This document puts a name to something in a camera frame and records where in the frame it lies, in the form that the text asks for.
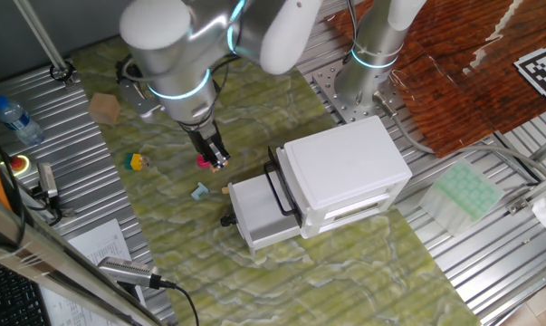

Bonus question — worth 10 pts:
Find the white plastic drawer cabinet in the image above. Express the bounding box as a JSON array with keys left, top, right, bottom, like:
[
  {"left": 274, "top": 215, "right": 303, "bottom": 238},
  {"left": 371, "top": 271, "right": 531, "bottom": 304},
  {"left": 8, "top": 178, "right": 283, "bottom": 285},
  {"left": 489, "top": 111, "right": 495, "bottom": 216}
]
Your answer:
[{"left": 274, "top": 115, "right": 413, "bottom": 240}]

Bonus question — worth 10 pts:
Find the black keyboard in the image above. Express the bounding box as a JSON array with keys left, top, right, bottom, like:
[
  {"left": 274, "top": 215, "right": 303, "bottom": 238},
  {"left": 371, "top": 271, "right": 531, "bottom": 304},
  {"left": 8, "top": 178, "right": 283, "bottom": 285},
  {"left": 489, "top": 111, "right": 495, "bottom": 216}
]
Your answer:
[{"left": 0, "top": 255, "right": 52, "bottom": 326}]

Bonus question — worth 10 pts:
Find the red emergency stop button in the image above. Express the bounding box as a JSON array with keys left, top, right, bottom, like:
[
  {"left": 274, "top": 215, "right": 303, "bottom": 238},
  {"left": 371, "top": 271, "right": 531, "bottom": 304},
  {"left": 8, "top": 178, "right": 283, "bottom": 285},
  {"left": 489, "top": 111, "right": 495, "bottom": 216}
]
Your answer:
[{"left": 9, "top": 153, "right": 32, "bottom": 177}]

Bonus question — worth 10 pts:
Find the aluminium frame profile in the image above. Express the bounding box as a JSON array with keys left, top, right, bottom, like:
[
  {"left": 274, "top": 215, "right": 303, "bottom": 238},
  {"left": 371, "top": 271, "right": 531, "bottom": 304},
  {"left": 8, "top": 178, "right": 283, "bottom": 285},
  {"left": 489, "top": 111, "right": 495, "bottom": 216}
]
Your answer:
[{"left": 492, "top": 130, "right": 546, "bottom": 216}]

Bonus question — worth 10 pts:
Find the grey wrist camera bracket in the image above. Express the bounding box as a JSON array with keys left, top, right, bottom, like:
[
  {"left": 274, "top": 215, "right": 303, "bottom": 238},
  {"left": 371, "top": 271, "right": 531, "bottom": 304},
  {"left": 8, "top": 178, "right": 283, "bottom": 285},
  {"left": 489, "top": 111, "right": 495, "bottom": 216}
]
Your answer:
[{"left": 116, "top": 56, "right": 163, "bottom": 124}]

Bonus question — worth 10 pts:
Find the light blue number one block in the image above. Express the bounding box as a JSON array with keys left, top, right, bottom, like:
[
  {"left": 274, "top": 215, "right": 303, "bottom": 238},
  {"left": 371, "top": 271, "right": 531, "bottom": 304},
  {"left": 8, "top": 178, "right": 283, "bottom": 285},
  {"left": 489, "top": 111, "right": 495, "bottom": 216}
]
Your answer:
[{"left": 190, "top": 181, "right": 210, "bottom": 202}]

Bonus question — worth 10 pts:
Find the black wire cabinet handle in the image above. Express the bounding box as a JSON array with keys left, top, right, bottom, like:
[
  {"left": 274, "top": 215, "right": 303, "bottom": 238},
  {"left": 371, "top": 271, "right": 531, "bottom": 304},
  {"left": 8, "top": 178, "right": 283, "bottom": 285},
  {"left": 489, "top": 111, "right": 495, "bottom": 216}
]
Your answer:
[{"left": 263, "top": 147, "right": 304, "bottom": 227}]

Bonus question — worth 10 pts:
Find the aluminium frame beam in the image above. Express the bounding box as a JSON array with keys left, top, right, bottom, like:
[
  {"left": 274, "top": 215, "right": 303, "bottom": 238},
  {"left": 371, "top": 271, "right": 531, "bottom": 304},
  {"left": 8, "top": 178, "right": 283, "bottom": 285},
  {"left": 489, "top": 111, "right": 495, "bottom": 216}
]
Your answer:
[{"left": 0, "top": 187, "right": 165, "bottom": 326}]

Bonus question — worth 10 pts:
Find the clear water bottle blue cap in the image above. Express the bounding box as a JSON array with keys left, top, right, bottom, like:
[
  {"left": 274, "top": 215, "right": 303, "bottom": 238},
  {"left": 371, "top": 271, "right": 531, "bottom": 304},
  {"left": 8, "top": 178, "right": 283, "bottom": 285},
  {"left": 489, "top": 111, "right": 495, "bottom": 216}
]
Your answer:
[{"left": 0, "top": 94, "right": 46, "bottom": 147}]

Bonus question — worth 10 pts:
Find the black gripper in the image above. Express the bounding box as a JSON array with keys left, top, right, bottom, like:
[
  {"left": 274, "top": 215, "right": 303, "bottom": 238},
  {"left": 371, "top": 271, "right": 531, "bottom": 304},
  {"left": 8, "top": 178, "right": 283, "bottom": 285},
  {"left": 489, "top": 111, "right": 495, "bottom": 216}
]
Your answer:
[{"left": 181, "top": 118, "right": 232, "bottom": 172}]

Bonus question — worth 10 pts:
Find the grey conduit with metal connector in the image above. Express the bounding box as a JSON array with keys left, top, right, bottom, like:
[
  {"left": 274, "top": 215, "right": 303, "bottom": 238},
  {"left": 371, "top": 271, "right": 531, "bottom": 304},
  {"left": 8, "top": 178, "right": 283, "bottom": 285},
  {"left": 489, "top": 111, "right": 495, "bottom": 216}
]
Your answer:
[{"left": 372, "top": 90, "right": 546, "bottom": 182}]

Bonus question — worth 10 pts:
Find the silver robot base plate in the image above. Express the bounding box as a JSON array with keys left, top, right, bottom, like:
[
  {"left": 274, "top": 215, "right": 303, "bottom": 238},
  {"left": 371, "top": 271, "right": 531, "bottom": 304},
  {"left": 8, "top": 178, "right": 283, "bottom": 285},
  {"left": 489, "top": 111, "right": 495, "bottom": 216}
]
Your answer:
[{"left": 311, "top": 58, "right": 412, "bottom": 126}]

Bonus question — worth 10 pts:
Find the green marble pattern mat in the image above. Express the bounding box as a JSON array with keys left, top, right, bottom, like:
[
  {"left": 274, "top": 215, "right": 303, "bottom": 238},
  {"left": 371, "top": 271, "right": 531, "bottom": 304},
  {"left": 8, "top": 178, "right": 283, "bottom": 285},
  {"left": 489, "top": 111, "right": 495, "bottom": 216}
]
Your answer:
[{"left": 71, "top": 35, "right": 482, "bottom": 326}]

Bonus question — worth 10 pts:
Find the black white fiducial marker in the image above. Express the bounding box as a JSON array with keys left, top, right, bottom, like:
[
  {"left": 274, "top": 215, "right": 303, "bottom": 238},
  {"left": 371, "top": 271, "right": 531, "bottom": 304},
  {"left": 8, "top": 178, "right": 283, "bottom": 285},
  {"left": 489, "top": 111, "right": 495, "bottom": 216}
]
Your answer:
[{"left": 512, "top": 46, "right": 546, "bottom": 101}]

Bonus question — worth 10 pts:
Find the metal pole with black ring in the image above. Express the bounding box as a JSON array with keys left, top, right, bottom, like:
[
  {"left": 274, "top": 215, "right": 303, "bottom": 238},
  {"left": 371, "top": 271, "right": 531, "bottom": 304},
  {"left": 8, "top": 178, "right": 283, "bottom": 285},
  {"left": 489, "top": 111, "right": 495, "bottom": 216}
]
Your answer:
[{"left": 13, "top": 0, "right": 77, "bottom": 88}]

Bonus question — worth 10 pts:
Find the white plastic drawer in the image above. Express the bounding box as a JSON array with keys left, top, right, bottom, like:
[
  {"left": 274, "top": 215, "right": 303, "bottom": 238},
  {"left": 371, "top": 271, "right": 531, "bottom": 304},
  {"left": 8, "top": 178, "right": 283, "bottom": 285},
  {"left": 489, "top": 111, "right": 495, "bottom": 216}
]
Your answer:
[{"left": 226, "top": 170, "right": 303, "bottom": 254}]

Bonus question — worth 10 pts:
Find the black camera cable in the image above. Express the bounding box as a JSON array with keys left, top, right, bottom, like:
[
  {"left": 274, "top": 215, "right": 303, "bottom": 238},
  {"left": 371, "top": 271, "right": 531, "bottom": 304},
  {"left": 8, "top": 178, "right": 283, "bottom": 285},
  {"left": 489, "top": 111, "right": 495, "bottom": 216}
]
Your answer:
[{"left": 157, "top": 278, "right": 201, "bottom": 326}]

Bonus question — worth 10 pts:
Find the orange woven cloth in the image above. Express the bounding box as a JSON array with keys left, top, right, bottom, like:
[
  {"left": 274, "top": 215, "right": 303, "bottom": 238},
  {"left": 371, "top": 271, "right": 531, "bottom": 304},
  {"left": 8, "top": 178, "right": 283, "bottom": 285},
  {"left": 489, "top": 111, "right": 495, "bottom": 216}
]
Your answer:
[{"left": 324, "top": 0, "right": 546, "bottom": 158}]

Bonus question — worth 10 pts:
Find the printed paper sheet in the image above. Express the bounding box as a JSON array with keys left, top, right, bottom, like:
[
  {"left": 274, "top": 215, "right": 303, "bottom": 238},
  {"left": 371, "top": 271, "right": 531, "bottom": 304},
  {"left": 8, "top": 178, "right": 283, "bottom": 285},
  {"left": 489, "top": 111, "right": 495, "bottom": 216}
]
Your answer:
[{"left": 39, "top": 218, "right": 147, "bottom": 326}]

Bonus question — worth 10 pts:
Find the silver camera on black mount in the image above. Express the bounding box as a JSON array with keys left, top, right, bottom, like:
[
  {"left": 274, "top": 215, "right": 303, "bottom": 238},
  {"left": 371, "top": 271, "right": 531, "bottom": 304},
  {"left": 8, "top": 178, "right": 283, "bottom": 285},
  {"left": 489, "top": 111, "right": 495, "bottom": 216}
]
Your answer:
[{"left": 27, "top": 161, "right": 74, "bottom": 218}]

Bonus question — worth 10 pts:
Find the teal yellow clear brick stack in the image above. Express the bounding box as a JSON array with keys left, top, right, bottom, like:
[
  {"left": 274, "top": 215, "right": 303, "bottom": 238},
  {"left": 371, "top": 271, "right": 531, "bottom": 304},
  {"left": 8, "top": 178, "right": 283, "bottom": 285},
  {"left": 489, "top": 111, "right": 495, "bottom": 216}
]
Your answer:
[{"left": 123, "top": 152, "right": 150, "bottom": 172}]

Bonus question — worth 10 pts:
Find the translucent green grid pad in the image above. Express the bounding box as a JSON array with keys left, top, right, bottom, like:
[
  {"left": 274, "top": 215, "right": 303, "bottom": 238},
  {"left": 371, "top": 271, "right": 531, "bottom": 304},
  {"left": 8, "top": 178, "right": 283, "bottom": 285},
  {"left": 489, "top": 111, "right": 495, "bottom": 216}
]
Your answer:
[{"left": 417, "top": 158, "right": 505, "bottom": 237}]

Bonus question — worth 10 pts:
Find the plain wooden cube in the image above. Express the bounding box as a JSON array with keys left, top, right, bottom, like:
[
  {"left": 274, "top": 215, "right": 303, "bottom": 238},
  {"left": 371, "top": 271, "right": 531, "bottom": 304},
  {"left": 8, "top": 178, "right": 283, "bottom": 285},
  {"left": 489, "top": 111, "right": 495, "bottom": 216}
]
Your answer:
[{"left": 87, "top": 92, "right": 121, "bottom": 127}]

